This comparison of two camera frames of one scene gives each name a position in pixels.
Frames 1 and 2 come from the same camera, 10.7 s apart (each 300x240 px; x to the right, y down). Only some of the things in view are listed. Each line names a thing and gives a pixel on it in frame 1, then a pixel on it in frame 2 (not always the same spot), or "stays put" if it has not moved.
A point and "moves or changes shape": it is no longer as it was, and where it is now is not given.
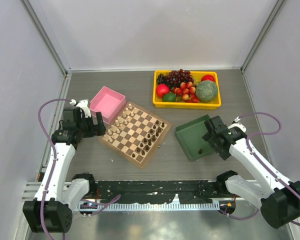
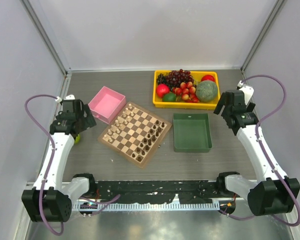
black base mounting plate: [154, 191] stays put
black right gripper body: [221, 151] to [222, 102]
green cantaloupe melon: [206, 90] stays put
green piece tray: [189, 137] moves or changes shape
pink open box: [110, 104] stays put
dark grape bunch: [174, 78] stays put
